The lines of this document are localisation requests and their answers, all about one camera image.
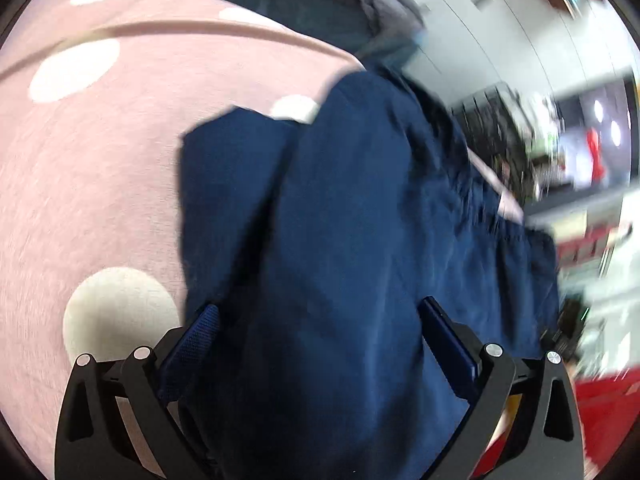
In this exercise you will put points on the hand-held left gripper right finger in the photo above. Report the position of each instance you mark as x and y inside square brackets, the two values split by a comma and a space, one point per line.
[450, 342]

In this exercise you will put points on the black storage rack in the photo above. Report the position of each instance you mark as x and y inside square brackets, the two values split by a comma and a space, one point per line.
[492, 130]

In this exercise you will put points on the pink polka dot blanket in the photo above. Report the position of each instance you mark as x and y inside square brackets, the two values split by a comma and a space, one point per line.
[100, 185]

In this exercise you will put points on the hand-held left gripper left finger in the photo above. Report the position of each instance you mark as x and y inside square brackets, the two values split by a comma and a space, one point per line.
[192, 345]

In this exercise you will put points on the grey duvet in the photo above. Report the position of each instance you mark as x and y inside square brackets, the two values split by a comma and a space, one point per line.
[375, 5]

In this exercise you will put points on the navy jacket with yellow lining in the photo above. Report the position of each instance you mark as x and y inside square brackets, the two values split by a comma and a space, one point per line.
[350, 260]

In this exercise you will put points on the red patterned mat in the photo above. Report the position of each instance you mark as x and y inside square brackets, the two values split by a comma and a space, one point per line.
[605, 410]

